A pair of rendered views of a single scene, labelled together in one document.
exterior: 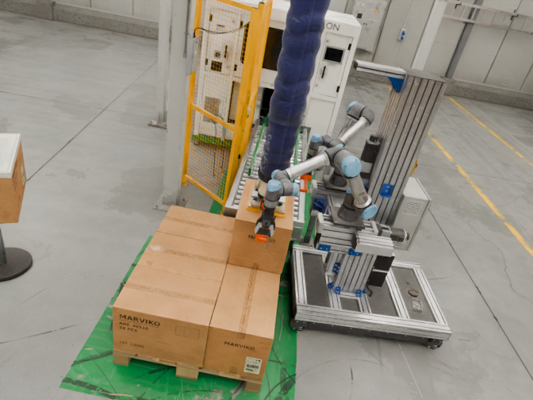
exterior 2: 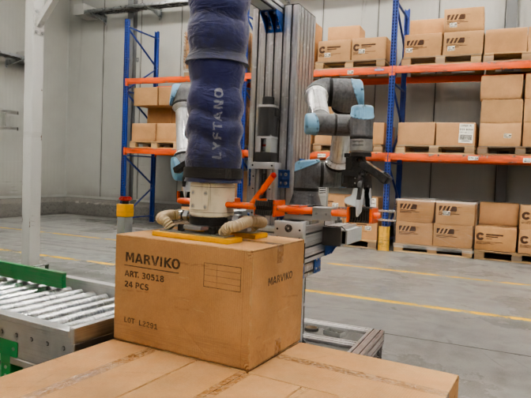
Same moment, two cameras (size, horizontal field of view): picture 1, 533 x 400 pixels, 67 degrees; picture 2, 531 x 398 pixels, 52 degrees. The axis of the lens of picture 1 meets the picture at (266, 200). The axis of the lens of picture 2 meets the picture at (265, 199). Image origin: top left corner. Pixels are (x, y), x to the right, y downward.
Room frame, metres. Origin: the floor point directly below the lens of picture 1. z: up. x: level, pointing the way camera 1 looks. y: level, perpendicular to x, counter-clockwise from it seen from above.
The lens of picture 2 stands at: (1.39, 1.67, 1.20)
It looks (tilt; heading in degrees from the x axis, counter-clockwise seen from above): 3 degrees down; 300
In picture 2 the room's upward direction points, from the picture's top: 2 degrees clockwise
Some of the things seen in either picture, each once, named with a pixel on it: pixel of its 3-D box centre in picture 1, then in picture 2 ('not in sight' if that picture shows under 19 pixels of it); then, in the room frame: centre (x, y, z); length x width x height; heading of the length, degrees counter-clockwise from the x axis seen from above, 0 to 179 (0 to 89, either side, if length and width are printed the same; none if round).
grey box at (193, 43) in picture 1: (193, 55); not in sight; (3.69, 0.91, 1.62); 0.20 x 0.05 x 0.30; 0
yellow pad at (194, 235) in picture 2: (255, 196); (196, 232); (2.59, 0.08, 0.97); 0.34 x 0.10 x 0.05; 1
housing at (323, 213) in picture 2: not in sight; (325, 213); (2.13, -0.02, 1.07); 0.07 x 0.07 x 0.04; 1
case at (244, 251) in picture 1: (262, 223); (209, 287); (2.59, -0.01, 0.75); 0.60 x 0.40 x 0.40; 1
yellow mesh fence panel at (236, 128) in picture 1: (212, 111); not in sight; (3.95, 0.72, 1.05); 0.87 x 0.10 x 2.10; 52
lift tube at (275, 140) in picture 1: (287, 108); (217, 43); (2.59, -0.01, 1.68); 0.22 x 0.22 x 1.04
